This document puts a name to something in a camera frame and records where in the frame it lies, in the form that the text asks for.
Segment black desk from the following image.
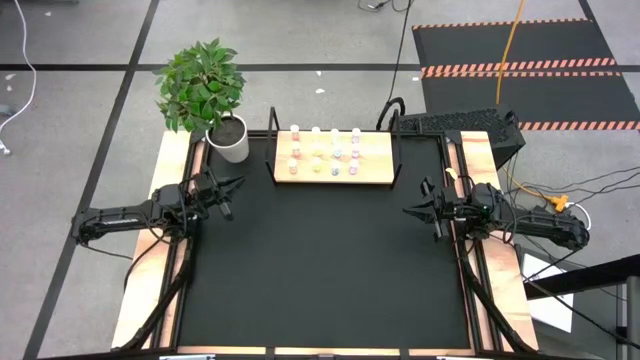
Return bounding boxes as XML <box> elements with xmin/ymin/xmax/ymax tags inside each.
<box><xmin>523</xmin><ymin>253</ymin><xmax>640</xmax><ymax>360</ymax></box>

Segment thin black hanging cable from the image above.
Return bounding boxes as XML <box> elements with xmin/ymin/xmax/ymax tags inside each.
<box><xmin>387</xmin><ymin>0</ymin><xmax>416</xmax><ymax>117</ymax></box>

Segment white paper sheet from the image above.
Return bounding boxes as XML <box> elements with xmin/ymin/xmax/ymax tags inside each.
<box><xmin>519</xmin><ymin>252</ymin><xmax>576</xmax><ymax>335</ymax></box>

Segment black table mat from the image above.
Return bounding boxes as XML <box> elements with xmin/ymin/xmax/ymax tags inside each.
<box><xmin>177</xmin><ymin>134</ymin><xmax>474</xmax><ymax>351</ymax></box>

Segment green plant in white pot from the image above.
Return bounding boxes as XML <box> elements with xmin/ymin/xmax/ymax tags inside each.
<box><xmin>153</xmin><ymin>37</ymin><xmax>251</xmax><ymax>165</ymax></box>

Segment black floor mat striped edges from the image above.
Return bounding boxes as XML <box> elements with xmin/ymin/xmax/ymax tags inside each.
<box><xmin>411</xmin><ymin>17</ymin><xmax>640</xmax><ymax>132</ymax></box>

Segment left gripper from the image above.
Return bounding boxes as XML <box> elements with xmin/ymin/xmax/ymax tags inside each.
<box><xmin>192</xmin><ymin>168</ymin><xmax>247</xmax><ymax>222</ymax></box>

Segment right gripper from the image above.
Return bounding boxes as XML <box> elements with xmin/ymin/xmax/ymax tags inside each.
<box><xmin>402</xmin><ymin>175</ymin><xmax>469</xmax><ymax>242</ymax></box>

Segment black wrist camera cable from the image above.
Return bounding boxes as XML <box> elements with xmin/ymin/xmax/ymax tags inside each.
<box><xmin>144</xmin><ymin>172</ymin><xmax>201</xmax><ymax>246</ymax></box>

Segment wooden shelf with black frame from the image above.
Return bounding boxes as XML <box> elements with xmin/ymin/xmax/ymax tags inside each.
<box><xmin>267</xmin><ymin>105</ymin><xmax>404</xmax><ymax>190</ymax></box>

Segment thick black cable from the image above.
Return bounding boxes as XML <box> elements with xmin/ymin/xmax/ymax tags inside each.
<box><xmin>375</xmin><ymin>96</ymin><xmax>407</xmax><ymax>132</ymax></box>

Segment yellow-orange cable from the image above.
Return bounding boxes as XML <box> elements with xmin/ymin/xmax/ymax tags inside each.
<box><xmin>494</xmin><ymin>0</ymin><xmax>527</xmax><ymax>106</ymax></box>

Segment white floor cable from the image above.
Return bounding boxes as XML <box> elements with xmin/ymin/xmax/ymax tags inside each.
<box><xmin>0</xmin><ymin>0</ymin><xmax>39</xmax><ymax>157</ymax></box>

